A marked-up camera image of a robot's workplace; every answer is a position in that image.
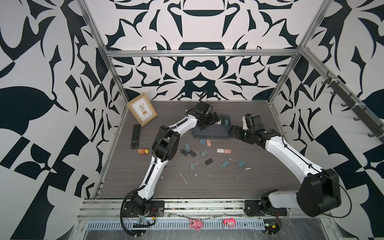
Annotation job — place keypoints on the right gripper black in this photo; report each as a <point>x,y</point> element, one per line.
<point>237,134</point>

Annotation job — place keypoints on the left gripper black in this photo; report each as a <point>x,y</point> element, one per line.
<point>211,120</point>

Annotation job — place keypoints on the dark grey storage tray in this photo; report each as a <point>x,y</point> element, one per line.
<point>215,131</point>

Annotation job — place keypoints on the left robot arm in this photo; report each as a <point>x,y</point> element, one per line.
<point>165,147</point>

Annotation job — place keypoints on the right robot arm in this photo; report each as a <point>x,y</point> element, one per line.
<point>320,189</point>

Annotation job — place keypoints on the grey-blue eraser centre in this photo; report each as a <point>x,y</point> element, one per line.
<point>204,152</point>

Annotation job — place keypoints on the black eraser right pair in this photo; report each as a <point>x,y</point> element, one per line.
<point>192,153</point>

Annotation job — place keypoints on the black eraser pair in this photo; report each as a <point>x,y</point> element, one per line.
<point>184,152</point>
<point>192,153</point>

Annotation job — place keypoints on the black eraser left pair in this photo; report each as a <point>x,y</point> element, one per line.
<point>184,152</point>

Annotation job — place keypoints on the black eraser lower centre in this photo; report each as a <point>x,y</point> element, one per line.
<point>209,161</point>

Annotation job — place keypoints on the black remote control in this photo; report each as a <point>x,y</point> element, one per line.
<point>135,136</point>

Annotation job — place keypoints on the red yellow toy fish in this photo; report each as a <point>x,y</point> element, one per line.
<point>143,151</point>

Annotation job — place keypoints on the pink toy right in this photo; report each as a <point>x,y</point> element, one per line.
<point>229,223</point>

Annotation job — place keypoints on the pink toy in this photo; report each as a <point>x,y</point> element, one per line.
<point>229,223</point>
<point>196,224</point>

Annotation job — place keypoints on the small circuit board right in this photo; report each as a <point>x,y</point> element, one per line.
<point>272,228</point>

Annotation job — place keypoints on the small circuit board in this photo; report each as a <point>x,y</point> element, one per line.
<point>144,223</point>
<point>272,228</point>

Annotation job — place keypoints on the pink toy left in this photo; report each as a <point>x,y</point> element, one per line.
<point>196,224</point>

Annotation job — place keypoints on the small circuit board left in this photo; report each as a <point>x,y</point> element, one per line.
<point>144,223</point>

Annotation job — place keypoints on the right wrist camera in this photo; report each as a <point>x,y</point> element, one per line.
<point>247,121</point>

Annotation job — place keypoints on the wooden picture frame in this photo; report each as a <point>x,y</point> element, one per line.
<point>142,109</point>

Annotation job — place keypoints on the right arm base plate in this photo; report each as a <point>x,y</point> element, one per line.
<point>263,208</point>

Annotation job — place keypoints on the white slotted cable duct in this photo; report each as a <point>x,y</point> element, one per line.
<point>182,224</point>

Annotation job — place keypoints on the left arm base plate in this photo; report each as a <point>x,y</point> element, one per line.
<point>150,209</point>

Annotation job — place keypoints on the black wall hook rail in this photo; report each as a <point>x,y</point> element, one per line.
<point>361,110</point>

